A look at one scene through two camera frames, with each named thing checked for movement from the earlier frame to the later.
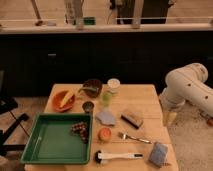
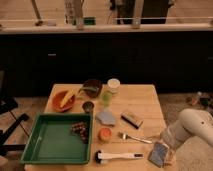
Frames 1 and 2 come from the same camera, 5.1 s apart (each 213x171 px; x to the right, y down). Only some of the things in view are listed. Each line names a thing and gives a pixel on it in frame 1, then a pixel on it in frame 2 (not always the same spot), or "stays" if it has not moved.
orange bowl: (63, 101) stays
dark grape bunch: (80, 129) stays
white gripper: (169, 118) to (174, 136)
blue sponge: (158, 155) stays
